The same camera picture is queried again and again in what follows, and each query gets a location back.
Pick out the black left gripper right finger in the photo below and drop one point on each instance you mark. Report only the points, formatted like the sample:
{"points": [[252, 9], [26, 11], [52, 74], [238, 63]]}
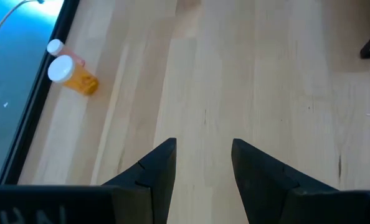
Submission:
{"points": [[263, 183]]}

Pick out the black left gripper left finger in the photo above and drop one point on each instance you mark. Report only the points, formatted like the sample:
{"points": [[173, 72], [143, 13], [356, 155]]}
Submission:
{"points": [[154, 180]]}

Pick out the black table frame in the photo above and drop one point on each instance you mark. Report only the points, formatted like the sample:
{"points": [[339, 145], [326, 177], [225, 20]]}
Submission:
{"points": [[32, 105]]}

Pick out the large orange pill bottle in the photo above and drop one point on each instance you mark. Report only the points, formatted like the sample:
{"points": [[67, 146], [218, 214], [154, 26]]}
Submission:
{"points": [[79, 79]]}

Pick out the small pink pill bottle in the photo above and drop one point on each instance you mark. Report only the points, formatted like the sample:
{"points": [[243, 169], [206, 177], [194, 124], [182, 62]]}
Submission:
{"points": [[55, 47]]}

